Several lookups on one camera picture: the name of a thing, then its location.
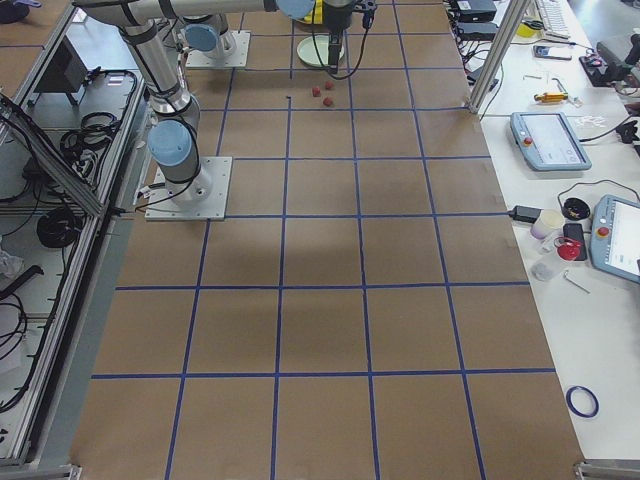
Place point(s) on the gold metal cylinder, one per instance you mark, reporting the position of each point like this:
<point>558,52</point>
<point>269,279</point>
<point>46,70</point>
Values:
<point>551,97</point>

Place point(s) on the white keyboard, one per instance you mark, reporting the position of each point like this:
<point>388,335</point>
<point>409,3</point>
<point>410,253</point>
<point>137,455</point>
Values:
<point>551,15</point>

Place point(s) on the aluminium frame post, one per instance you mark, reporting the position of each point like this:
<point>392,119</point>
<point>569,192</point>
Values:
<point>507,29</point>

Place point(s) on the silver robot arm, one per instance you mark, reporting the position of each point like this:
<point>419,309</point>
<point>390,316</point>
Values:
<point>336,18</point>
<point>173,142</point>

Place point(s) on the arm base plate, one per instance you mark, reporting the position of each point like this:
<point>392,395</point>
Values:
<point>211,51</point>
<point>206,197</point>

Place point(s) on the light green plate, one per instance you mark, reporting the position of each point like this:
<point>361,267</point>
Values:
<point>313,51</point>

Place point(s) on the black power adapter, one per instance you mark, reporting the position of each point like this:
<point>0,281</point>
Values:
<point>524,214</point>

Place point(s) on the white paper cup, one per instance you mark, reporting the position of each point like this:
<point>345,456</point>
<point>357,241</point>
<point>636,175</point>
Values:
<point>547,222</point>

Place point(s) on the red round object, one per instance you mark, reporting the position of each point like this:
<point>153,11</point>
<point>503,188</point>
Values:
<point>567,250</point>

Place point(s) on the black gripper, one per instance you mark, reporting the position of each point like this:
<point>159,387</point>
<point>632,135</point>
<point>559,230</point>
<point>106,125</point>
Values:
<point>335,19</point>

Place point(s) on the metal hex key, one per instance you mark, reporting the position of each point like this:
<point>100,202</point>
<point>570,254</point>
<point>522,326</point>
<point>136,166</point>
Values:
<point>575,283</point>

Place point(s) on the yellow banana bunch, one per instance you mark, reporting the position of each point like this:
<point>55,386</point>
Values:
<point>314,16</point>

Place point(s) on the blue tape roll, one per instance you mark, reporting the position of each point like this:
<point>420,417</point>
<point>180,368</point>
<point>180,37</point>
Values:
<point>582,402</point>

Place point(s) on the teach pendant tablet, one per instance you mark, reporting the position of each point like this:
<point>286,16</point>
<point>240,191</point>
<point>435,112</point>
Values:
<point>548,142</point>

